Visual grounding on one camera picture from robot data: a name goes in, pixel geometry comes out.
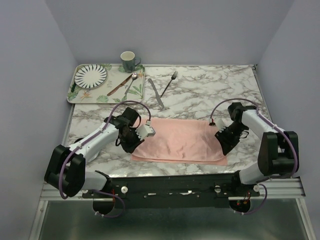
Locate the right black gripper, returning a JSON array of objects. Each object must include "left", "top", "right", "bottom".
[{"left": 214, "top": 122, "right": 247, "bottom": 156}]

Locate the pink cloth napkin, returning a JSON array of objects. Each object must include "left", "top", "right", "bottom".
[{"left": 131, "top": 118, "right": 228, "bottom": 166}]

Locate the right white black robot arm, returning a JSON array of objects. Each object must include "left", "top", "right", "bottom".
[{"left": 209, "top": 98, "right": 299, "bottom": 196}]

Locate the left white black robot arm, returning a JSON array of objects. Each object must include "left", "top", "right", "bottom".
[{"left": 44, "top": 107, "right": 143, "bottom": 198}]

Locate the silver table knife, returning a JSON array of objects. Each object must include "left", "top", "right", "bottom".
[{"left": 147, "top": 78, "right": 165, "bottom": 108}]

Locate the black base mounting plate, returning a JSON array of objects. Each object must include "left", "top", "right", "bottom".
[{"left": 82, "top": 171, "right": 261, "bottom": 210}]

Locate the white saucer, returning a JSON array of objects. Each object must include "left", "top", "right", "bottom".
[{"left": 74, "top": 137, "right": 87, "bottom": 146}]

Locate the leaf pattern serving tray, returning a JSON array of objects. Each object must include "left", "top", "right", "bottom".
[{"left": 66, "top": 63, "right": 146, "bottom": 104}]

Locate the copper knife on tray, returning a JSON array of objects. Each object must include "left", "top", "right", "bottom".
[{"left": 107, "top": 74, "right": 132, "bottom": 97}]

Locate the silver spoon on tray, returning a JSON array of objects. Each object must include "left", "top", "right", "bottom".
[{"left": 124, "top": 72, "right": 138, "bottom": 96}]

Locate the striped white plate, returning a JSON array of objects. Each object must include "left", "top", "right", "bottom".
[{"left": 74, "top": 64, "right": 108, "bottom": 90}]

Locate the black silver fork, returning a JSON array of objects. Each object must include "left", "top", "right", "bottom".
[{"left": 160, "top": 71, "right": 178, "bottom": 98}]

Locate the green ceramic mug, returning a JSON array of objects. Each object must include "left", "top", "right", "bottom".
[{"left": 120, "top": 51, "right": 141, "bottom": 73}]

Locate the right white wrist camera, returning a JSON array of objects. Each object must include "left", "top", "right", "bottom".
[{"left": 209, "top": 119, "right": 227, "bottom": 132}]

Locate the aluminium rail frame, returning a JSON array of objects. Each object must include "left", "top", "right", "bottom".
[{"left": 27, "top": 159, "right": 316, "bottom": 240}]

